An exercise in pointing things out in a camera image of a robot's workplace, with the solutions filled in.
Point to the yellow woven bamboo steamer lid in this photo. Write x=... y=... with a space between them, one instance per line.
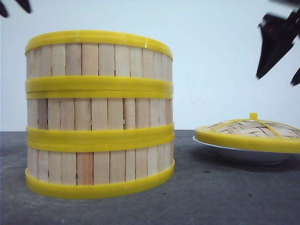
x=251 y=134

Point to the bamboo steamer drawer two buns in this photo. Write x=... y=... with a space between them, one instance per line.
x=98 y=164

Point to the white shallow plate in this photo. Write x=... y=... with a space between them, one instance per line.
x=249 y=157

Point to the bamboo steamer drawer one bun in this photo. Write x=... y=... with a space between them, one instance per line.
x=89 y=123

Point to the bamboo steamer drawer three buns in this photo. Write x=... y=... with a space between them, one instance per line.
x=97 y=64

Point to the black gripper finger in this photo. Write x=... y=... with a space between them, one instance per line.
x=3 y=11
x=296 y=78
x=278 y=35
x=25 y=5

